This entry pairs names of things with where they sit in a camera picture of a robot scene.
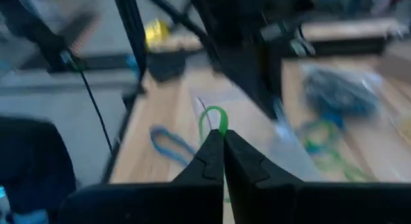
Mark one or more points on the green rubber band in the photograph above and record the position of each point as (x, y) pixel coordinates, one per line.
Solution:
(327, 153)
(223, 121)

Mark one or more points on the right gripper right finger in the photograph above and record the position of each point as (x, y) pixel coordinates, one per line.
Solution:
(321, 204)

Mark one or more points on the black rounded object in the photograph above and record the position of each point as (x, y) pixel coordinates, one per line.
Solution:
(32, 160)

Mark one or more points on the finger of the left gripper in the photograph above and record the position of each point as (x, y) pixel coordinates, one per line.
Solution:
(273, 103)

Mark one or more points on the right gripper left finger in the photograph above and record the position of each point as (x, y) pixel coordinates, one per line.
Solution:
(144, 204)

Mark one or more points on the grey-blue rubber band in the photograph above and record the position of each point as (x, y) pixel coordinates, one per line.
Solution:
(160, 148)

